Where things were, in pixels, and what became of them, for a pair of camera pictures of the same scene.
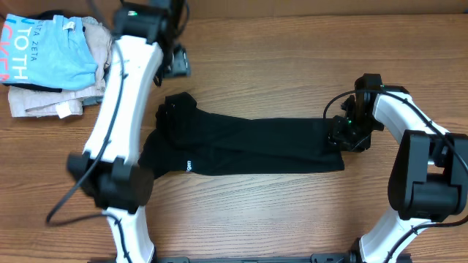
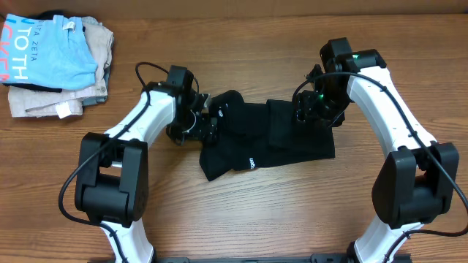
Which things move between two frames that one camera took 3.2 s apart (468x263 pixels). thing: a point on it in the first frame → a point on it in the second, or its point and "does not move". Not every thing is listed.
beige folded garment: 25,101 does not move
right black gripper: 336,134 → 305,107
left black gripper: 180,63 → 205,128
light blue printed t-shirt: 53,52 does not move
